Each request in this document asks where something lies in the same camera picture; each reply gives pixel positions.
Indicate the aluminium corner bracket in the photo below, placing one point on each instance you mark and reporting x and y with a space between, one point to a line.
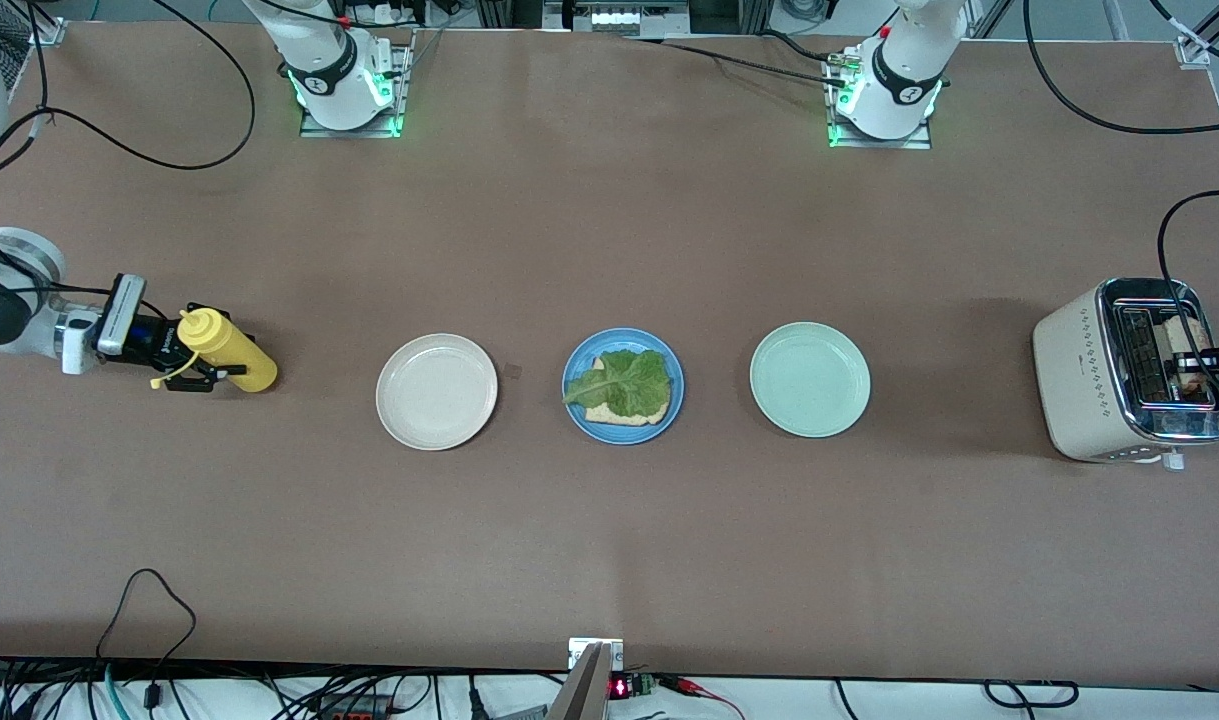
49 32
1194 52

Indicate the pale green plate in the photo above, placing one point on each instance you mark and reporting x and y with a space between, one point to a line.
809 380

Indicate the beige plate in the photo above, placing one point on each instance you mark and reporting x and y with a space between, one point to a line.
436 392

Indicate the aluminium camera mount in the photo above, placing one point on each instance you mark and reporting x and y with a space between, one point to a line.
584 690

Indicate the green lettuce leaf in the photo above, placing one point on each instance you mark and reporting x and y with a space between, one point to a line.
624 385

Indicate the black power strip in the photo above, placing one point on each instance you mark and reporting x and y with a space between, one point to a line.
349 708

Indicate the blue plate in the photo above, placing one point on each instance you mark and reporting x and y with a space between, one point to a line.
623 435

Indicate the grey device white buttons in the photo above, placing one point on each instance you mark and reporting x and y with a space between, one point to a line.
619 18

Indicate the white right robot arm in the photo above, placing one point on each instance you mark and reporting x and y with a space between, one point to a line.
319 40

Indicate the circuit board red display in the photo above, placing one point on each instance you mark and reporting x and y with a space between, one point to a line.
621 688

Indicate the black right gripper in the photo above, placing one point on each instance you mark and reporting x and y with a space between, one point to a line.
162 341

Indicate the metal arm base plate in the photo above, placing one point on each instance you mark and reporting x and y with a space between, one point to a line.
349 131
884 143

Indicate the yellow squeeze bottle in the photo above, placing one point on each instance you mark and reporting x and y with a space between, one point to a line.
234 350

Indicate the beige chrome toaster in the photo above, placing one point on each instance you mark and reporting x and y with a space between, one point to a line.
1069 390

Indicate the red black clip leads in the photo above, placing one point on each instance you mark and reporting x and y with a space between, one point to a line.
689 686

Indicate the toasted bread slice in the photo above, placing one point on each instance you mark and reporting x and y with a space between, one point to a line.
609 413
1187 335

